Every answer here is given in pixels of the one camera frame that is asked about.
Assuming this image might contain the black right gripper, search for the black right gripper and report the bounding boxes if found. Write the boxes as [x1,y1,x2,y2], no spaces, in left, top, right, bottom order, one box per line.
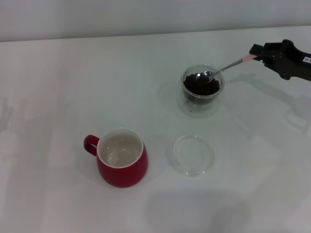
[249,39,311,82]

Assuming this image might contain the pink-handled metal spoon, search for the pink-handled metal spoon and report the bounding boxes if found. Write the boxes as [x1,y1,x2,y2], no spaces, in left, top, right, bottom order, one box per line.
[195,54,260,86]

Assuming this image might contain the red ceramic mug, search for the red ceramic mug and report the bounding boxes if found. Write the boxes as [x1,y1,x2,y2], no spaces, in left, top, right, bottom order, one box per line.
[84,127,149,188]

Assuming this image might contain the double-walled glass cup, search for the double-walled glass cup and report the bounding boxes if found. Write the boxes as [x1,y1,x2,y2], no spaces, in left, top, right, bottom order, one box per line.
[179,64,225,119]

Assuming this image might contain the clear glass saucer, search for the clear glass saucer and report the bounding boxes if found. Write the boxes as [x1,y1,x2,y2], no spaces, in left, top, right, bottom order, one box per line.
[166,134,216,178]

